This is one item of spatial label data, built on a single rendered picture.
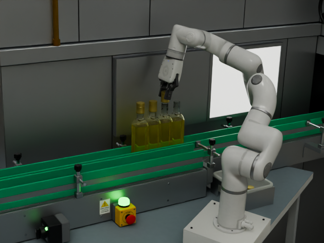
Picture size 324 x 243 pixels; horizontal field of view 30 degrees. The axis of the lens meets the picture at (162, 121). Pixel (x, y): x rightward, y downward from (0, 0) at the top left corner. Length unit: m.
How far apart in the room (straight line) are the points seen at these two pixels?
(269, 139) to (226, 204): 0.29
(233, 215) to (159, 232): 0.30
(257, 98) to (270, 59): 0.78
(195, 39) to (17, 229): 0.98
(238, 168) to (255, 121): 0.19
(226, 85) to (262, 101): 0.66
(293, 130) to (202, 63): 0.57
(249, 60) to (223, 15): 0.52
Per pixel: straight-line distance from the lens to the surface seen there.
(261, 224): 2.31
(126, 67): 2.52
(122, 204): 2.33
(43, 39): 2.39
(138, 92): 2.58
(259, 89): 2.21
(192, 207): 2.51
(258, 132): 2.13
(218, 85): 2.81
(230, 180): 2.14
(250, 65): 2.30
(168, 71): 2.46
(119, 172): 2.35
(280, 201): 2.63
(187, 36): 2.41
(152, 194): 2.44
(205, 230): 2.23
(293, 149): 2.98
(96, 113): 2.55
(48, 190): 2.25
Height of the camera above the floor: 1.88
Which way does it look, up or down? 19 degrees down
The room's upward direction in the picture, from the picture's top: 2 degrees clockwise
